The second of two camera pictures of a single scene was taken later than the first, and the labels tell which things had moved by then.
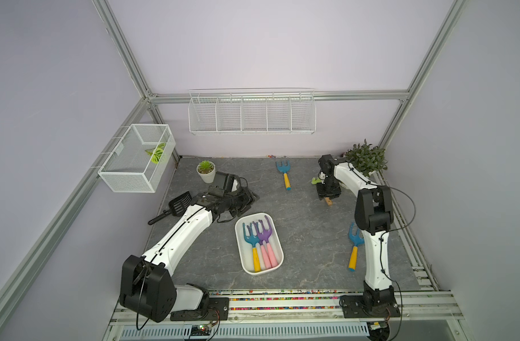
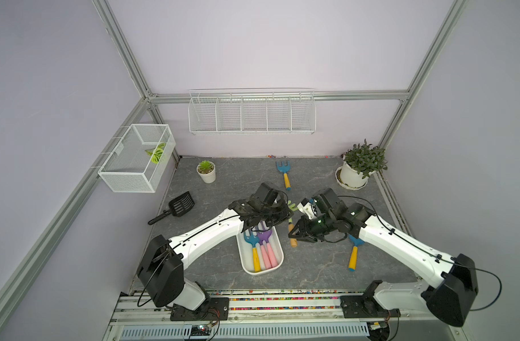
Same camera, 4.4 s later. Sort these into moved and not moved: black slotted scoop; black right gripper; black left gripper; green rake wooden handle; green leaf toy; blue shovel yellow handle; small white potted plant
Moved: black left gripper; green rake wooden handle; black right gripper
Not moved: black slotted scoop; blue shovel yellow handle; small white potted plant; green leaf toy
